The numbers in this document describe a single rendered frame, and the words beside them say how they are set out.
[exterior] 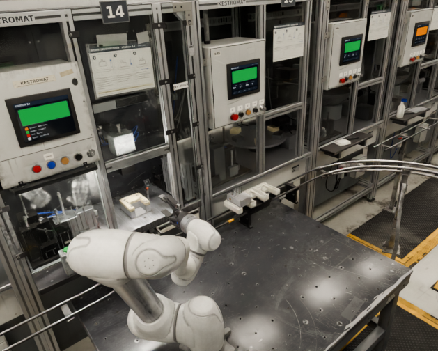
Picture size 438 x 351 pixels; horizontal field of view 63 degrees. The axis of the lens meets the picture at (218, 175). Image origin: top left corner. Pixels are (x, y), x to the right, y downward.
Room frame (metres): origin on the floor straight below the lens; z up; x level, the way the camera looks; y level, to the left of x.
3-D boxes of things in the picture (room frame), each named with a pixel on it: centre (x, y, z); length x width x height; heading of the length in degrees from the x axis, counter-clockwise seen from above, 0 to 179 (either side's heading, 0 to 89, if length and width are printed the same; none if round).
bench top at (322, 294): (1.41, -0.09, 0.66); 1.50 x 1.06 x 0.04; 127
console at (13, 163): (1.54, 0.80, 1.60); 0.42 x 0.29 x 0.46; 127
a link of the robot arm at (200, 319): (1.04, 0.11, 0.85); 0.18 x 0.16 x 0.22; 79
